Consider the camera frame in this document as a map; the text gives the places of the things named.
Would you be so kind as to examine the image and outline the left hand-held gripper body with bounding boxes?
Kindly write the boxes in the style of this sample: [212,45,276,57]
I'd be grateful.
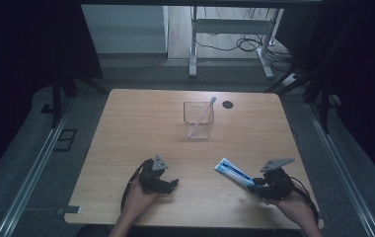
[137,154,171,195]

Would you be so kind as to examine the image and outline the blue white toothpaste tube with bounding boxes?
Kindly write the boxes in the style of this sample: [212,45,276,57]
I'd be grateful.
[213,157,258,193]

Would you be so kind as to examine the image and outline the black metal stand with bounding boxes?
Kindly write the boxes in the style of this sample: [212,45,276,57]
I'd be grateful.
[263,48,341,134]
[39,63,110,129]

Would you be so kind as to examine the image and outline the grey tape strip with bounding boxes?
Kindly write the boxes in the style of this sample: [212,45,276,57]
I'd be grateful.
[55,204,82,216]

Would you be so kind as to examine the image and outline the person's right hand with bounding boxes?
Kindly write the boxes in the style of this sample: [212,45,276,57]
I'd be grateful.
[263,188,316,229]

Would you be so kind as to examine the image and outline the metal floor rail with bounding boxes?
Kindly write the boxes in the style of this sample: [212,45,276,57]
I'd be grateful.
[0,98,75,237]
[305,102,375,237]

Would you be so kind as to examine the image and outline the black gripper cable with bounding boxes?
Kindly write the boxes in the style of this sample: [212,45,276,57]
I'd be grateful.
[119,159,154,212]
[289,177,320,225]

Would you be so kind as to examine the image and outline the pink toothbrush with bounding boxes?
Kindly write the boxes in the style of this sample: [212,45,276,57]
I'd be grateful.
[187,96,217,139]

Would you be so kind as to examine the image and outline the white metal desk frame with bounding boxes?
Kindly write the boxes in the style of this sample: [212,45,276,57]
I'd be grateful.
[188,5,284,80]

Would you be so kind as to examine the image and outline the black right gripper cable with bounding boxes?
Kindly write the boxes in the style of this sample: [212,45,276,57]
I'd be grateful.
[289,177,320,225]

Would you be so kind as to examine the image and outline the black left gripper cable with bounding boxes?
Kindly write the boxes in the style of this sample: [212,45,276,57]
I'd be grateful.
[119,159,154,212]

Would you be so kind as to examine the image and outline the black floor cables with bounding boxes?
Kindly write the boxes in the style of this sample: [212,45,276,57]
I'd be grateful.
[194,7,296,73]

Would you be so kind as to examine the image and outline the person's left hand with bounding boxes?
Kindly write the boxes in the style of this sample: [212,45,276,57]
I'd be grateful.
[121,179,164,221]

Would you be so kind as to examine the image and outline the white power strip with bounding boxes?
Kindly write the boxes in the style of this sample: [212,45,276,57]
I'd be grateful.
[281,73,301,88]

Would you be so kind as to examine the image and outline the clear plastic cup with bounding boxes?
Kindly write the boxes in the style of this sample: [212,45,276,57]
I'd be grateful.
[183,101,215,141]

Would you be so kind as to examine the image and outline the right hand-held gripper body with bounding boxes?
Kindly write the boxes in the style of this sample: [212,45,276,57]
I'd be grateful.
[260,157,296,201]

